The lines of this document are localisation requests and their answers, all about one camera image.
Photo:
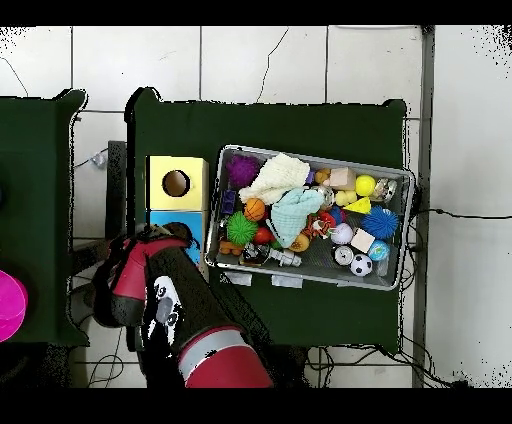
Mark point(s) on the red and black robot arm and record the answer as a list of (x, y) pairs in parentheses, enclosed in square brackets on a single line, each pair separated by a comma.
[(180, 304)]

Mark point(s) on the dark green tablecloth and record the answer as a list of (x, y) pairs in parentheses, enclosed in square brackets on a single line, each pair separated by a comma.
[(36, 180), (260, 124)]

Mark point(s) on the cream white cloth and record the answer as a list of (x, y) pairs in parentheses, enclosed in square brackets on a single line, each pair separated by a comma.
[(276, 176)]

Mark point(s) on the black upright panel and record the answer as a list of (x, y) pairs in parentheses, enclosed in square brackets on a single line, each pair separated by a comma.
[(116, 192)]

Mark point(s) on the yellow ball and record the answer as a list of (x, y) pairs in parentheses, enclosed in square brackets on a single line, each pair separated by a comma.
[(365, 185)]

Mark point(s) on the magenta plastic bowl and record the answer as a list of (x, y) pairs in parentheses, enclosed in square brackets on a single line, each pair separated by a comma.
[(10, 304)]

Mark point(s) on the wooden box with three holes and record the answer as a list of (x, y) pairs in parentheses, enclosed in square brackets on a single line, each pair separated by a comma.
[(192, 192)]

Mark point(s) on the large green spiky ball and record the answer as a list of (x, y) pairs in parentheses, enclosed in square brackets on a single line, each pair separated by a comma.
[(240, 228)]

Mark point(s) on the blue globe ball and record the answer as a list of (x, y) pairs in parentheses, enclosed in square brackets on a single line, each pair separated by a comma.
[(378, 250)]

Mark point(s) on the blue spiky ball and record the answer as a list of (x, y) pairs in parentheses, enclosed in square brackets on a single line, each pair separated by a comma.
[(380, 222)]

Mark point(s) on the mint green cloth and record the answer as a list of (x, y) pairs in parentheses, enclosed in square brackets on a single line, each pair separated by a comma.
[(292, 216)]

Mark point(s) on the black and white football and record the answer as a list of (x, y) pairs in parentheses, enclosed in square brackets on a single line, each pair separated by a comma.
[(361, 265)]

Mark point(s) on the orange toy basketball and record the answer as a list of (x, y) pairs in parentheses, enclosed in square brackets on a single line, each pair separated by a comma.
[(254, 209)]

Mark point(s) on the purple rubber toy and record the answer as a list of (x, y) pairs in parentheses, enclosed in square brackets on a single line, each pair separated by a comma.
[(242, 170)]

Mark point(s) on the grey metal bar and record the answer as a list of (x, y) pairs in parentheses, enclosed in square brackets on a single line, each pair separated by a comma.
[(424, 120)]

